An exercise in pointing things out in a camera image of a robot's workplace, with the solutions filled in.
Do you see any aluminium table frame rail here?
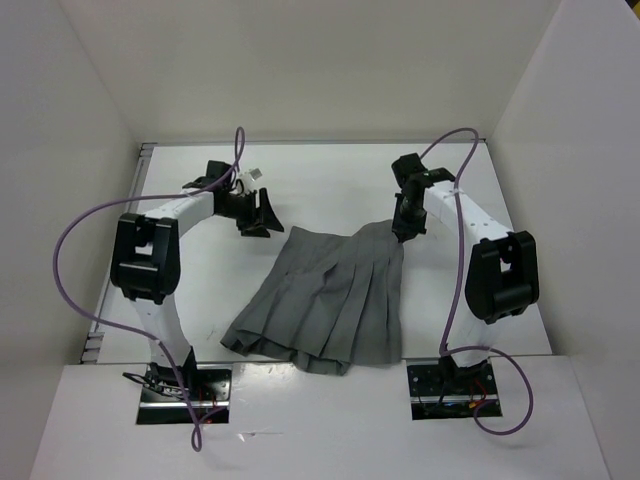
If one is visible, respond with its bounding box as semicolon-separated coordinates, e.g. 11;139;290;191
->
79;141;151;365

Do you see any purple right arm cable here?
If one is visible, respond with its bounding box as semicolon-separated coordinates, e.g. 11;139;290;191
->
418;128;535;434

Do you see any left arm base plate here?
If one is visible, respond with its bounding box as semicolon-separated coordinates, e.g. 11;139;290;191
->
135;363;234;426

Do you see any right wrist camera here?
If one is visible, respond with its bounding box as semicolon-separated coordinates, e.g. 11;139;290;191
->
391;153;426;189

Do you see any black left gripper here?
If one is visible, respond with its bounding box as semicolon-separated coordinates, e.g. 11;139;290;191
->
216;187;283;238

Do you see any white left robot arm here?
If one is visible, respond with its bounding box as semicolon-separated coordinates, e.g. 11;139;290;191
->
110;188;284;400

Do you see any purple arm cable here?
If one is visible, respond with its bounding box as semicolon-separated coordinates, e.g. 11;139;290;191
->
418;128;535;434
52;126;247;452

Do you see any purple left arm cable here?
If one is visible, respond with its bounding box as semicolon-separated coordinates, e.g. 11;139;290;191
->
52;126;247;452

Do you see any grey pleated skirt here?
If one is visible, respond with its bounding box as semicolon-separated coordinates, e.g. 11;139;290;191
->
220;220;404;376

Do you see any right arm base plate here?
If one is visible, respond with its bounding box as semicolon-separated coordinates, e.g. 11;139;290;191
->
406;359;502;421

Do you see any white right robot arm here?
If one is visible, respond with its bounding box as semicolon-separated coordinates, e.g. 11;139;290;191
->
391;155;539;393

